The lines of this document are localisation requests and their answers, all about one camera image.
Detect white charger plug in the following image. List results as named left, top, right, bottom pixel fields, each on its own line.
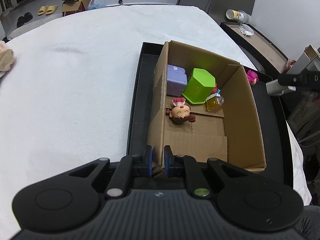
left=266, top=80, right=296, bottom=96

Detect brown-haired girl figurine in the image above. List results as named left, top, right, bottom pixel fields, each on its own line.
left=165, top=98, right=196, bottom=125

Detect pink dinosaur figurine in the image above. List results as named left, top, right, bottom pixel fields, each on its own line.
left=246, top=70, right=259, bottom=86

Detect cardboard box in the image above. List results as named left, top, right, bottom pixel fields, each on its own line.
left=147, top=41, right=266, bottom=174
left=61, top=0, right=90, bottom=15

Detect blue red figure perfume bottle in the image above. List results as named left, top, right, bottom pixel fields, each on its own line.
left=206, top=85, right=225, bottom=113

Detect purple cube toy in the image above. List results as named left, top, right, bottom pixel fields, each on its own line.
left=167, top=64, right=187, bottom=97

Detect green hexagonal box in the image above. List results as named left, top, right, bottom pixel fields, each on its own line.
left=182, top=68, right=216, bottom=105

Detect black-framed brown board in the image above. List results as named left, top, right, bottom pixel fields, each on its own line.
left=220, top=22, right=288, bottom=79

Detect white face mask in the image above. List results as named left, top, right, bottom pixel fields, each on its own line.
left=238, top=23, right=254, bottom=37

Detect black tray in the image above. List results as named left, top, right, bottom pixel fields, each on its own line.
left=127, top=42, right=293, bottom=187

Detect open cardboard box on floor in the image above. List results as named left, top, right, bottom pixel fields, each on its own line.
left=61, top=0, right=90, bottom=15

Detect beige blanket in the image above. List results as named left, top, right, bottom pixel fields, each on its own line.
left=0, top=41, right=15, bottom=78

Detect yellow slippers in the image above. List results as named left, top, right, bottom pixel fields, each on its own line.
left=37, top=5, right=58, bottom=16

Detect black slippers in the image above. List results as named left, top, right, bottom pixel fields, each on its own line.
left=16, top=12, right=33, bottom=28

